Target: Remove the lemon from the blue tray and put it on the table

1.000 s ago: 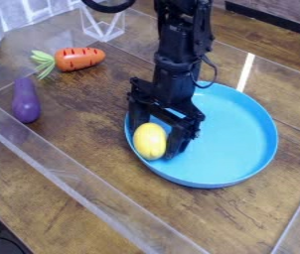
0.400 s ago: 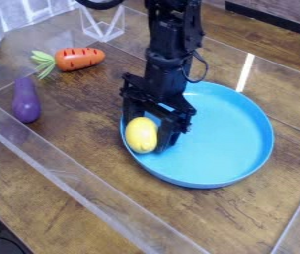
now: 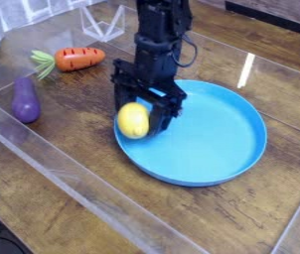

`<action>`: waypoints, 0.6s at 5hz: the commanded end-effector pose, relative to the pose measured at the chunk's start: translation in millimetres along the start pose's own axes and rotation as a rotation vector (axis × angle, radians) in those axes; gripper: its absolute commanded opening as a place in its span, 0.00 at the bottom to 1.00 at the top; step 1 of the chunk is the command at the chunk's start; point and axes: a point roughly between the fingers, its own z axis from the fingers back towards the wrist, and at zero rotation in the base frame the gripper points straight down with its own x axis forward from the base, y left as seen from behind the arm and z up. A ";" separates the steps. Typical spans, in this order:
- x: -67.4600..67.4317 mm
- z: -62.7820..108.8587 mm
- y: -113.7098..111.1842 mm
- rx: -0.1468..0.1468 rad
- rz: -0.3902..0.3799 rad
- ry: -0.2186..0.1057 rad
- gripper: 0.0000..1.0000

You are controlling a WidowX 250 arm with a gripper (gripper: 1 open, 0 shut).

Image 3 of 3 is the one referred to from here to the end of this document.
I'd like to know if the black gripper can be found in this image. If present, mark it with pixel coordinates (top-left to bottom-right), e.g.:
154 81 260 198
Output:
111 33 186 136

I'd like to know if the yellow toy lemon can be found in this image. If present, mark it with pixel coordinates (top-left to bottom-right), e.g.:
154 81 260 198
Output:
117 102 150 139

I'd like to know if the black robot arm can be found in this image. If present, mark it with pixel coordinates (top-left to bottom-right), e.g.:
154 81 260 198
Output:
111 0 196 136

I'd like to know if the blue round tray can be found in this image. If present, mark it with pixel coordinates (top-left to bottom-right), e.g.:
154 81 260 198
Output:
114 79 267 187

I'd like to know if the orange toy carrot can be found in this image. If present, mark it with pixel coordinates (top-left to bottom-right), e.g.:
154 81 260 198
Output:
31 48 106 79

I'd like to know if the purple toy eggplant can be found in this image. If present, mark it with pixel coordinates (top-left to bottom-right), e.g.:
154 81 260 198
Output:
12 77 42 123

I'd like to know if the grey patterned curtain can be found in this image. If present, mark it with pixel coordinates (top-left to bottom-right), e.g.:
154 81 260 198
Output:
0 0 105 43

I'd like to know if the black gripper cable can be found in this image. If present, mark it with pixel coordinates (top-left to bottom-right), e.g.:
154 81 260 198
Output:
170 33 200 68

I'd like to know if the clear acrylic corner bracket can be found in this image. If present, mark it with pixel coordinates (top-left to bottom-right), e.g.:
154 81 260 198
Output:
79 5 125 43

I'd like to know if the clear acrylic enclosure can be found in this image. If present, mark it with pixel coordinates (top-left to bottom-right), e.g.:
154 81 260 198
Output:
0 3 300 254

